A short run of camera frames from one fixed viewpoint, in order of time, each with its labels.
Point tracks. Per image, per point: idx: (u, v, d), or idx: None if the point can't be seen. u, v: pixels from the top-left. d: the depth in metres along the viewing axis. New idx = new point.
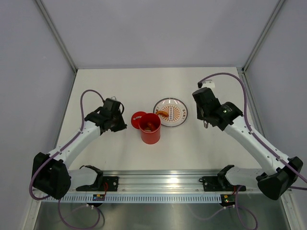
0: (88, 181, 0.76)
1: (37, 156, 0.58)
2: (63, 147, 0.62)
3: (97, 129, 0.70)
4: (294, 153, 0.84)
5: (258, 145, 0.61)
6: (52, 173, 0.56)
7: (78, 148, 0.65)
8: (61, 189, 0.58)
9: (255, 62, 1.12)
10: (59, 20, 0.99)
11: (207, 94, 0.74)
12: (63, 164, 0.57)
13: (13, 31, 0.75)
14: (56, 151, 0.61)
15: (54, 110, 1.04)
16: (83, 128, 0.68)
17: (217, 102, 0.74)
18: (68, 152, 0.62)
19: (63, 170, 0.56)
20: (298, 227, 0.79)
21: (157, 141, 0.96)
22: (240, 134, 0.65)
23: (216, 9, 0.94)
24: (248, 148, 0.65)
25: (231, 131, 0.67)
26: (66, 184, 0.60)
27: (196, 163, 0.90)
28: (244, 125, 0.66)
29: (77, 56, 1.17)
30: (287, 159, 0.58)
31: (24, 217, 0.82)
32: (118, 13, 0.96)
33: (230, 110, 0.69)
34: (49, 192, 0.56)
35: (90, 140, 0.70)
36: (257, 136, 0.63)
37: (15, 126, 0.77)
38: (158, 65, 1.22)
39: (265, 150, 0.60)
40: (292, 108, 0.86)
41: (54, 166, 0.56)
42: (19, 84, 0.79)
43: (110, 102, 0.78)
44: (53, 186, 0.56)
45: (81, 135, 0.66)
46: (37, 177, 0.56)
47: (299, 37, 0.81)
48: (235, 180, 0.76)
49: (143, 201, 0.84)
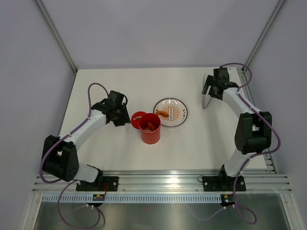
0: (89, 178, 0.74)
1: (47, 140, 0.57)
2: (72, 131, 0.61)
3: (103, 117, 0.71)
4: (293, 152, 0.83)
5: (238, 101, 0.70)
6: (62, 155, 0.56)
7: (86, 133, 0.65)
8: (70, 173, 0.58)
9: (255, 61, 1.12)
10: (60, 21, 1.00)
11: (222, 70, 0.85)
12: (73, 145, 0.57)
13: (13, 31, 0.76)
14: (66, 134, 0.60)
15: (54, 110, 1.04)
16: (90, 115, 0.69)
17: (227, 79, 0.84)
18: (77, 134, 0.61)
19: (72, 152, 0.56)
20: (298, 228, 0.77)
21: (157, 141, 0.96)
22: (229, 96, 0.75)
23: (215, 9, 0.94)
24: (233, 108, 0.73)
25: (226, 96, 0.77)
26: (76, 167, 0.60)
27: (197, 163, 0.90)
28: (235, 90, 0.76)
29: (77, 57, 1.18)
30: (258, 110, 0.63)
31: (24, 217, 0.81)
32: (118, 13, 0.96)
33: (232, 86, 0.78)
34: (58, 176, 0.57)
35: (96, 128, 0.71)
36: (242, 97, 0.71)
37: (15, 125, 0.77)
38: (157, 65, 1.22)
39: (242, 103, 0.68)
40: (291, 107, 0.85)
41: (64, 147, 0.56)
42: (18, 83, 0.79)
43: (114, 94, 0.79)
44: (63, 167, 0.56)
45: (89, 121, 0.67)
46: (47, 159, 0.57)
47: (299, 35, 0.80)
48: (230, 170, 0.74)
49: (144, 201, 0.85)
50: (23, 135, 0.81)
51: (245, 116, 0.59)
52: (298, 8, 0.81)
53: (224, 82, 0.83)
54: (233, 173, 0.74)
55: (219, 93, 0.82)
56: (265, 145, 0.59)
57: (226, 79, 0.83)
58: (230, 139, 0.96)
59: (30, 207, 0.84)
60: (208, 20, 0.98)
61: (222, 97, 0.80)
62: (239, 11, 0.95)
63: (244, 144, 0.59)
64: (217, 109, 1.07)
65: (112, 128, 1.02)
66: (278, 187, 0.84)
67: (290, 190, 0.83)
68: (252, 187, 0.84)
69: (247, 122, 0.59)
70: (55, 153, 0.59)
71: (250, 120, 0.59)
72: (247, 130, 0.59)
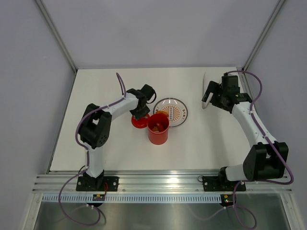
0: (95, 171, 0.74)
1: (88, 107, 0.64)
2: (110, 104, 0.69)
3: (136, 101, 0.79)
4: (293, 153, 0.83)
5: (251, 122, 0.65)
6: (99, 121, 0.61)
7: (119, 110, 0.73)
8: (101, 139, 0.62)
9: (255, 61, 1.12)
10: (60, 21, 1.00)
11: (232, 79, 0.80)
12: (110, 115, 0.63)
13: (14, 31, 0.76)
14: (105, 105, 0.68)
15: (53, 110, 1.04)
16: (125, 96, 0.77)
17: (237, 89, 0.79)
18: (114, 108, 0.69)
19: (108, 120, 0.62)
20: (298, 228, 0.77)
21: (163, 143, 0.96)
22: (241, 114, 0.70)
23: (215, 8, 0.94)
24: (243, 126, 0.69)
25: (236, 111, 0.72)
26: (106, 135, 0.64)
27: (196, 164, 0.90)
28: (248, 107, 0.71)
29: (77, 57, 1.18)
30: (273, 140, 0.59)
31: (24, 217, 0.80)
32: (118, 13, 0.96)
33: (243, 98, 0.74)
34: (91, 139, 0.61)
35: (127, 109, 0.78)
36: (254, 117, 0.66)
37: (14, 124, 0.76)
38: (157, 65, 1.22)
39: (255, 127, 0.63)
40: (292, 106, 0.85)
41: (102, 115, 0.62)
42: (19, 83, 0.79)
43: (149, 88, 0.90)
44: (96, 132, 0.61)
45: (124, 101, 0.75)
46: (84, 123, 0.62)
47: (299, 35, 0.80)
48: (231, 175, 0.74)
49: (143, 201, 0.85)
50: (22, 136, 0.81)
51: (259, 150, 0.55)
52: (297, 8, 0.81)
53: (234, 92, 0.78)
54: (232, 178, 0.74)
55: (229, 104, 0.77)
56: (276, 175, 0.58)
57: (236, 89, 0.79)
58: (229, 140, 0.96)
59: (30, 206, 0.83)
60: (207, 20, 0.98)
61: (232, 110, 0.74)
62: (239, 11, 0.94)
63: (253, 176, 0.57)
64: (211, 110, 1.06)
65: (112, 128, 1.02)
66: (278, 187, 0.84)
67: (290, 190, 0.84)
68: (252, 187, 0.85)
69: (260, 156, 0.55)
70: (91, 120, 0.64)
71: (263, 154, 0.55)
72: (258, 162, 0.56)
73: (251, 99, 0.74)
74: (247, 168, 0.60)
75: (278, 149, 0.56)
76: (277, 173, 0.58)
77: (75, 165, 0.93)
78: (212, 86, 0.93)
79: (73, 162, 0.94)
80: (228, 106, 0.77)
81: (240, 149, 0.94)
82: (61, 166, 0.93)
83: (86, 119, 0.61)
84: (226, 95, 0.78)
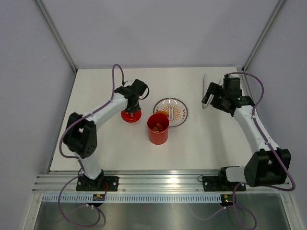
0: (92, 173, 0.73)
1: (71, 116, 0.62)
2: (94, 111, 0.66)
3: (125, 101, 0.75)
4: (293, 153, 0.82)
5: (253, 127, 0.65)
6: (83, 132, 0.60)
7: (106, 115, 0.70)
8: (88, 149, 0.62)
9: (255, 61, 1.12)
10: (60, 21, 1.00)
11: (234, 81, 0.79)
12: (94, 125, 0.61)
13: (14, 32, 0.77)
14: (88, 113, 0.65)
15: (53, 110, 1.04)
16: (112, 98, 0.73)
17: (239, 92, 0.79)
18: (99, 114, 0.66)
19: (92, 131, 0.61)
20: (298, 228, 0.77)
21: (163, 143, 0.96)
22: (243, 118, 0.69)
23: (215, 9, 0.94)
24: (245, 130, 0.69)
25: (238, 114, 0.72)
26: (93, 144, 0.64)
27: (196, 164, 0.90)
28: (250, 110, 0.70)
29: (77, 57, 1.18)
30: (275, 146, 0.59)
31: (24, 217, 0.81)
32: (118, 13, 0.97)
33: (245, 101, 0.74)
34: (77, 150, 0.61)
35: (117, 110, 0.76)
36: (257, 121, 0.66)
37: (14, 125, 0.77)
38: (157, 65, 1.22)
39: (257, 133, 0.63)
40: (292, 106, 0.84)
41: (85, 127, 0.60)
42: (19, 84, 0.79)
43: (140, 84, 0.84)
44: (82, 143, 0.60)
45: (111, 104, 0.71)
46: (69, 134, 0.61)
47: (298, 36, 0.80)
48: (230, 173, 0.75)
49: (143, 201, 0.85)
50: (22, 136, 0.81)
51: (261, 157, 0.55)
52: (297, 8, 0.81)
53: (235, 95, 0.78)
54: (232, 178, 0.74)
55: (230, 107, 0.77)
56: (278, 181, 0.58)
57: (237, 92, 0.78)
58: (228, 140, 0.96)
59: (31, 206, 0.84)
60: (207, 20, 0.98)
61: (234, 114, 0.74)
62: (239, 11, 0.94)
63: (255, 182, 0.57)
64: (211, 111, 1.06)
65: (112, 127, 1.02)
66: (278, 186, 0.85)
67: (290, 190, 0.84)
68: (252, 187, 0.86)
69: (262, 164, 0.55)
70: (77, 130, 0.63)
71: (265, 161, 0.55)
72: (260, 169, 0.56)
73: (253, 101, 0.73)
74: (248, 175, 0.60)
75: (281, 156, 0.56)
76: (278, 179, 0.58)
77: (75, 164, 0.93)
78: (213, 87, 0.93)
79: (73, 162, 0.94)
80: (230, 109, 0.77)
81: (240, 149, 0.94)
82: (61, 166, 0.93)
83: (70, 130, 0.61)
84: (228, 98, 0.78)
